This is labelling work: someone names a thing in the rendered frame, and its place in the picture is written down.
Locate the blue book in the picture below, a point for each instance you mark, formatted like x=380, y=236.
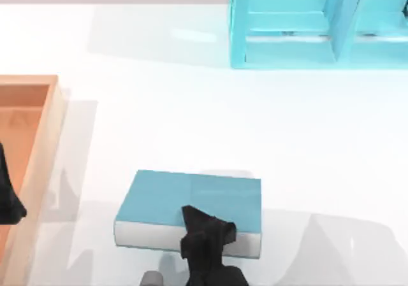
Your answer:
x=159, y=200

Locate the pale grey rounded box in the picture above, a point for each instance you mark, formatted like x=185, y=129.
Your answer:
x=152, y=279

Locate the shallow salmon-coloured box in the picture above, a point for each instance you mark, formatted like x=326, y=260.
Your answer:
x=48, y=114

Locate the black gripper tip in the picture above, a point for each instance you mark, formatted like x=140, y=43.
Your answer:
x=8, y=200

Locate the light blue rack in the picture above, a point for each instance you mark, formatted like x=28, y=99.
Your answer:
x=287, y=52

